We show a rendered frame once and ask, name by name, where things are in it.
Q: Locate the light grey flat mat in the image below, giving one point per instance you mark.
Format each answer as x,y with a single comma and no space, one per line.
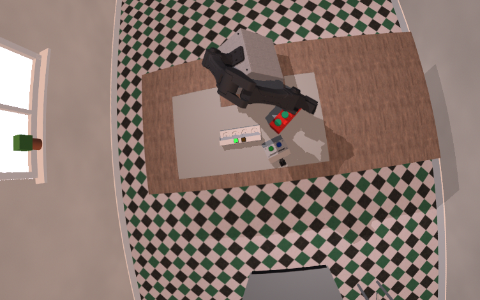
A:
199,119

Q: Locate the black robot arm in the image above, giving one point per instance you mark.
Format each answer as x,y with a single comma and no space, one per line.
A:
228,80

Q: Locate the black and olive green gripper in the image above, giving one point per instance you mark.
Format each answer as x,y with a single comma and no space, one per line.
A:
292,112

